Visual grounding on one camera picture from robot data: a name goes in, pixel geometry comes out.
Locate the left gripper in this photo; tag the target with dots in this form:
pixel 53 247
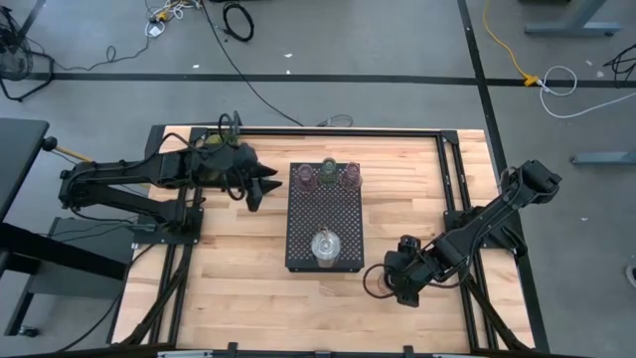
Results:
pixel 223 164

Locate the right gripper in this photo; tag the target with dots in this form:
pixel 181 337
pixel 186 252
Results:
pixel 422 268

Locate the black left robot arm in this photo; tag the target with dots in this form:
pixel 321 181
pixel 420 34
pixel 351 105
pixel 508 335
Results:
pixel 124 171

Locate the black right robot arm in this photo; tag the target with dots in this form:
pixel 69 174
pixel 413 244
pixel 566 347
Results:
pixel 472 233

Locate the small green artificial plant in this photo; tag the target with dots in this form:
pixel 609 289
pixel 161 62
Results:
pixel 214 139

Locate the black perforated metal tray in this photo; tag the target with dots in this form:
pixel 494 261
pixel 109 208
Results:
pixel 323 214

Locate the black round knob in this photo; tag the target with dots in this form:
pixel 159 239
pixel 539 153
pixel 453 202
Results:
pixel 48 143

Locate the grey desk foot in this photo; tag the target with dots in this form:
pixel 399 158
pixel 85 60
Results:
pixel 606 158

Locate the black desk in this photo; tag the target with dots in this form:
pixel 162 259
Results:
pixel 20 149

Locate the black floor fan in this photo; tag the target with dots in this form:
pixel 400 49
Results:
pixel 15 59

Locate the grey desk leg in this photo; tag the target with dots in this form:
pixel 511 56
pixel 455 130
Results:
pixel 571 29

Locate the black aluminium table frame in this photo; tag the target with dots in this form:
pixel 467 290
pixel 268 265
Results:
pixel 323 132

